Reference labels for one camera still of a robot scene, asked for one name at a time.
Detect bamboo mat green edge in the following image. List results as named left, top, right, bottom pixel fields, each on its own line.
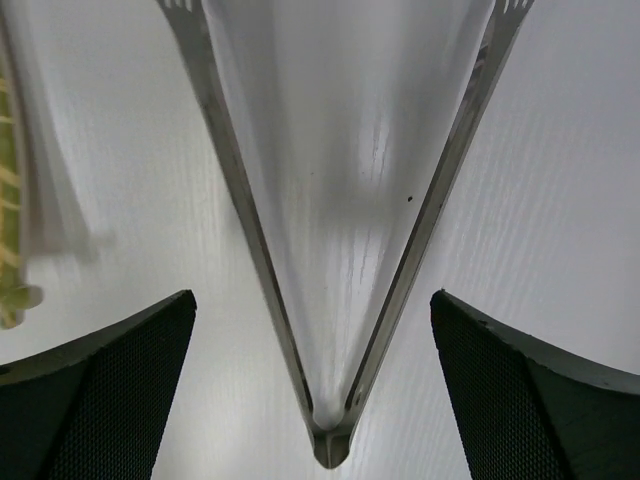
left=1, top=27, right=44, bottom=330

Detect metal tongs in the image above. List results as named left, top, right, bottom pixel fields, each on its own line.
left=158, top=1, right=532, bottom=469

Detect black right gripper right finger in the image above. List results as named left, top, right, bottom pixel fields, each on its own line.
left=430, top=290, right=639, bottom=479

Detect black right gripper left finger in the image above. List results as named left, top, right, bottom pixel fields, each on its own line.
left=1, top=290, right=196, bottom=480

